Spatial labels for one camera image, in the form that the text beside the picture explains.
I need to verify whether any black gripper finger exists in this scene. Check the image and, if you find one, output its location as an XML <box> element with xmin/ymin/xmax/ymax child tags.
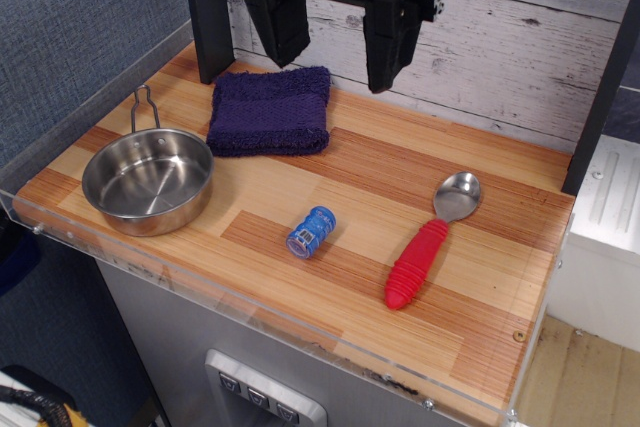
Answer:
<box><xmin>245</xmin><ymin>0</ymin><xmax>310</xmax><ymax>68</ymax></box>
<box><xmin>364</xmin><ymin>0</ymin><xmax>422</xmax><ymax>94</ymax></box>

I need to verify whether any purple cloth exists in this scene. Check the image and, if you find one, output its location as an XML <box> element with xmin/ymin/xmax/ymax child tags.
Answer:
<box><xmin>206</xmin><ymin>67</ymin><xmax>331</xmax><ymax>157</ymax></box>

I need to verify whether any black and yellow object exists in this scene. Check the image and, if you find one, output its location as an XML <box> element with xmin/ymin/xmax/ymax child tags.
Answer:
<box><xmin>1</xmin><ymin>386</ymin><xmax>89</xmax><ymax>427</ymax></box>

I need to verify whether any stainless steel pan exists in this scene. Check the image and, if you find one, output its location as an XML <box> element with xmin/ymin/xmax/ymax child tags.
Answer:
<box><xmin>82</xmin><ymin>84</ymin><xmax>214</xmax><ymax>237</ymax></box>

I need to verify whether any small blue can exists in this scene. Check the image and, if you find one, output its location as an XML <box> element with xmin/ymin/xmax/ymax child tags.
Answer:
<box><xmin>286</xmin><ymin>206</ymin><xmax>337</xmax><ymax>259</ymax></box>

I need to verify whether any clear acrylic table guard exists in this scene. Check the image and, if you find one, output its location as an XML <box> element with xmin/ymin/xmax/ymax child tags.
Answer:
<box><xmin>0</xmin><ymin>19</ymin><xmax>575</xmax><ymax>427</ymax></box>

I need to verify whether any white metal side cabinet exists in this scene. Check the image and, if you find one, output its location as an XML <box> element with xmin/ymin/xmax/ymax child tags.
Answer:
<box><xmin>547</xmin><ymin>135</ymin><xmax>639</xmax><ymax>351</ymax></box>

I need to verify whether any silver button control panel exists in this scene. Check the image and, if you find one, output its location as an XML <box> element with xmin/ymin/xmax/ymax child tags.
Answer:
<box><xmin>205</xmin><ymin>349</ymin><xmax>328</xmax><ymax>426</ymax></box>

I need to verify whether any black vertical post left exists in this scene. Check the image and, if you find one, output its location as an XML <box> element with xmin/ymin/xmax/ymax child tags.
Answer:
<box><xmin>188</xmin><ymin>0</ymin><xmax>235</xmax><ymax>84</ymax></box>

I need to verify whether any black vertical post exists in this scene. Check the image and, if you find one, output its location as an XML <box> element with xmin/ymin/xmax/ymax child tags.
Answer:
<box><xmin>188</xmin><ymin>0</ymin><xmax>235</xmax><ymax>84</ymax></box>
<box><xmin>561</xmin><ymin>0</ymin><xmax>639</xmax><ymax>196</ymax></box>

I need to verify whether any red handled metal spoon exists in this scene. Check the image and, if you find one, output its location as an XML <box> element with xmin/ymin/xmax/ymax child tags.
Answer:
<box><xmin>384</xmin><ymin>172</ymin><xmax>481</xmax><ymax>310</ymax></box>

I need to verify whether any black vertical post right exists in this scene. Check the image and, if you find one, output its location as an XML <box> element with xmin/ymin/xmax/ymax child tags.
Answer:
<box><xmin>561</xmin><ymin>0</ymin><xmax>639</xmax><ymax>196</ymax></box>

